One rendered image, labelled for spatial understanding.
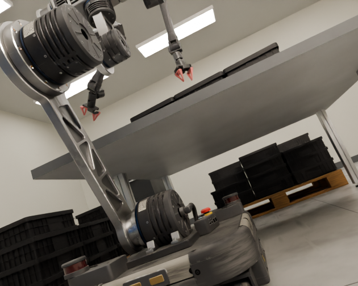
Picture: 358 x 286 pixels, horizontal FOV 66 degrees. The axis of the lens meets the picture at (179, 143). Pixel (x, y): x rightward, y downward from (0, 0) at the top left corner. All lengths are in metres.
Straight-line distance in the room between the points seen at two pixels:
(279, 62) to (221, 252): 0.63
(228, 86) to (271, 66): 0.15
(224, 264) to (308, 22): 5.28
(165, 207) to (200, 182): 4.16
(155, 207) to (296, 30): 5.05
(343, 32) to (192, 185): 4.25
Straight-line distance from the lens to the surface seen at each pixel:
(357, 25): 1.08
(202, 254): 0.69
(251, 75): 0.98
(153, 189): 3.05
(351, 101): 5.33
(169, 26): 1.91
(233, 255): 0.70
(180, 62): 1.79
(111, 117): 5.74
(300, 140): 3.29
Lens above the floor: 0.35
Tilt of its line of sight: 12 degrees up
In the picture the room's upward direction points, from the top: 22 degrees counter-clockwise
